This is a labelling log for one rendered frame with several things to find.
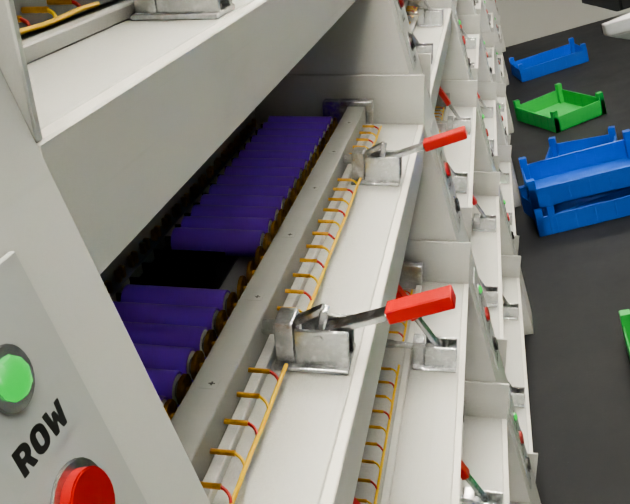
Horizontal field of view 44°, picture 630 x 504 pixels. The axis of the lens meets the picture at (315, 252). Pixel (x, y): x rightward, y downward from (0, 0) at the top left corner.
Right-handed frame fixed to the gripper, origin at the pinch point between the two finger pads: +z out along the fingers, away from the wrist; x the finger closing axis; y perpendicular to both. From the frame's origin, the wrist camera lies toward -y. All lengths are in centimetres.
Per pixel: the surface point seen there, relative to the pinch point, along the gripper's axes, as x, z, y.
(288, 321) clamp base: 13.0, 19.3, -7.1
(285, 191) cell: -6.6, 24.1, -6.4
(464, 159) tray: -70, 18, -29
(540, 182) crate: -164, 12, -73
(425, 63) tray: -39.7, 15.6, -6.9
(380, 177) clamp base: -13.3, 18.4, -9.5
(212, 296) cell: 9.7, 24.5, -6.2
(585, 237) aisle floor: -141, 4, -82
